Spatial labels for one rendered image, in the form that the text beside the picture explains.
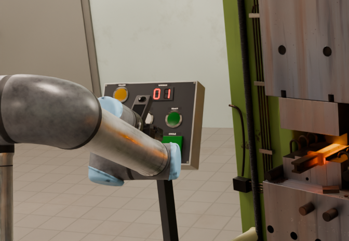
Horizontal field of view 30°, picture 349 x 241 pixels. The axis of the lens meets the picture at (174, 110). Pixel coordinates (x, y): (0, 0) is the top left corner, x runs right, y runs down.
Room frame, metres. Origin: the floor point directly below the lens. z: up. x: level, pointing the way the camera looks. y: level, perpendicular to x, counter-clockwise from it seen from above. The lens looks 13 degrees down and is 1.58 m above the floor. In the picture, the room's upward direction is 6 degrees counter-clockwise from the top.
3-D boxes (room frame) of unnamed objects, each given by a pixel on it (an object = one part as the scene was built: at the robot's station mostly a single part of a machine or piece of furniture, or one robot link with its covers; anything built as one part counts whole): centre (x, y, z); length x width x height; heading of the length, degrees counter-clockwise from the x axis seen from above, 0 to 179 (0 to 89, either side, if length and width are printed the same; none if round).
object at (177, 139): (1.99, 0.02, 1.01); 0.07 x 0.05 x 0.07; 68
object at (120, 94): (2.15, 0.17, 1.16); 0.05 x 0.03 x 0.04; 43
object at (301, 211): (1.71, -0.34, 0.87); 0.04 x 0.03 x 0.03; 133
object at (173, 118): (2.03, 0.01, 1.09); 0.05 x 0.03 x 0.04; 43
